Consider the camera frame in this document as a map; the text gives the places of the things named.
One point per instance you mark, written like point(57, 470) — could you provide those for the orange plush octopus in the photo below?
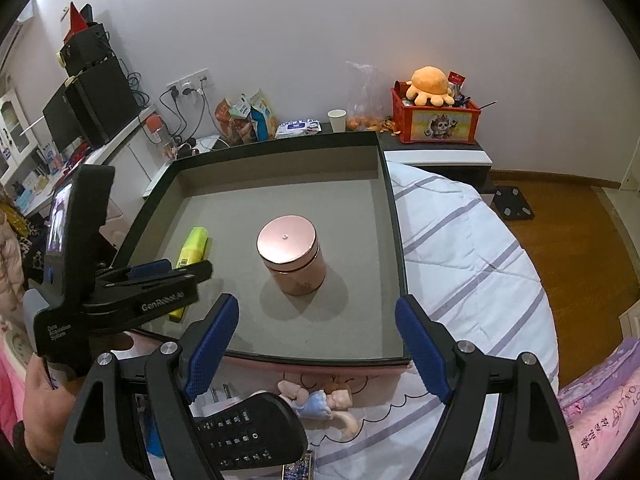
point(430, 82)

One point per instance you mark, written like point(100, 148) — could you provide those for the red snack bag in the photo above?
point(229, 120)

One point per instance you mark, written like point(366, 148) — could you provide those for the white wall outlet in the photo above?
point(192, 82)

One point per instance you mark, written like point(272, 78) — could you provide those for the pale padded cloth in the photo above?
point(7, 245)

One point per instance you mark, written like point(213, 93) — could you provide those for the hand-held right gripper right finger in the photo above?
point(420, 350)

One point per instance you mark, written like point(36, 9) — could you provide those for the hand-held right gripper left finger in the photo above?
point(212, 350)

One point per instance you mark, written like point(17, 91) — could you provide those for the black monitor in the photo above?
point(60, 120)

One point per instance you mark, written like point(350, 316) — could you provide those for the white side table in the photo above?
point(160, 175)

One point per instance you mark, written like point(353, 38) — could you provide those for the black and white nightstand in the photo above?
point(450, 157)

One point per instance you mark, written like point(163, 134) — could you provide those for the blue patterned small object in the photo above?
point(298, 466)

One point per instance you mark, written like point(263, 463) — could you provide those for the blue snack bag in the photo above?
point(260, 115)

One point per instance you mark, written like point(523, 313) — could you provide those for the pink blanket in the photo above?
point(10, 385)

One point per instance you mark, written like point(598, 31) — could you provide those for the black bathroom scale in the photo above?
point(512, 202)

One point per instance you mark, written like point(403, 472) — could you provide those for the white desk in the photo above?
point(132, 155)

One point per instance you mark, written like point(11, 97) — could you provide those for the orange peels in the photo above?
point(389, 127)

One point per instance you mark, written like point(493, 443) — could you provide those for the pink box with green rim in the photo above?
point(225, 200)

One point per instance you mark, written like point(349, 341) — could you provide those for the person's left hand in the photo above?
point(50, 400)

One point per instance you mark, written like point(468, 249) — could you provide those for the yellow highlighter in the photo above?
point(192, 245)

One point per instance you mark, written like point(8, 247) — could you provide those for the red card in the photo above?
point(456, 79)

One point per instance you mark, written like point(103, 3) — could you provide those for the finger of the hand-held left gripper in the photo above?
point(150, 268)
point(190, 271)

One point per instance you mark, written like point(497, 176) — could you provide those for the bottle with orange lid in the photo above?
point(155, 127)

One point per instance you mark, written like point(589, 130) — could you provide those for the white paper cup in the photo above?
point(337, 121)

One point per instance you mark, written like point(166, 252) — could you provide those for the red storage crate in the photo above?
point(435, 125)

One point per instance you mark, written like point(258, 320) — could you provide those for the small white charger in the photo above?
point(220, 402)

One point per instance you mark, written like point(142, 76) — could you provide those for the pig figurine in blue dress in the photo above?
point(320, 405)

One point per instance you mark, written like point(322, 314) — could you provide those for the black computer tower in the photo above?
point(102, 100)

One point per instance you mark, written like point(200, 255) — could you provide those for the person's left forearm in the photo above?
point(27, 447)

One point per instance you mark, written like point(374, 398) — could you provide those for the colourful small boxes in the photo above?
point(45, 170)

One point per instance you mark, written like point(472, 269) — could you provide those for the white glass door cabinet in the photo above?
point(12, 130)

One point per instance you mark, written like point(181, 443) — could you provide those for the black device with red pennant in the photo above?
point(82, 50)

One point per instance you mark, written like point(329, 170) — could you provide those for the rose gold canister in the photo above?
point(295, 270)

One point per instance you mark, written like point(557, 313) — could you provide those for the wet wipes pack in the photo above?
point(297, 129)

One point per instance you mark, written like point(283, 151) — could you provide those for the plastic bag of oranges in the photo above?
point(364, 105)

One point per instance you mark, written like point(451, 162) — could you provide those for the cream bed frame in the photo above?
point(631, 320)

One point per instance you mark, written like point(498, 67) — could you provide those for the pink purple printed bedding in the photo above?
point(605, 425)

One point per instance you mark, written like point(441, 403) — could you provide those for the black remote control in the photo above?
point(250, 435)

